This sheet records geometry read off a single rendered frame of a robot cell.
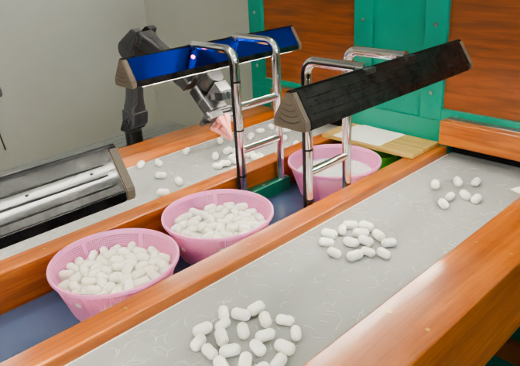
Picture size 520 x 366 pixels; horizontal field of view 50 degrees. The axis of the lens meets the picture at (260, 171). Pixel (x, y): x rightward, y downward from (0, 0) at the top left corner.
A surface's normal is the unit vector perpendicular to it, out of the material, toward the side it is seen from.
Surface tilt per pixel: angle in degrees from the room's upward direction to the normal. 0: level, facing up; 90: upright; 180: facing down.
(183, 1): 90
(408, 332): 0
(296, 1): 90
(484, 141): 90
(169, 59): 58
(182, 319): 0
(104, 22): 90
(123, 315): 0
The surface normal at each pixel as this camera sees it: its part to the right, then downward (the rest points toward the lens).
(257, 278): -0.05, -0.93
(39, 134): 0.72, 0.22
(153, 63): 0.57, -0.29
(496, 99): -0.71, 0.29
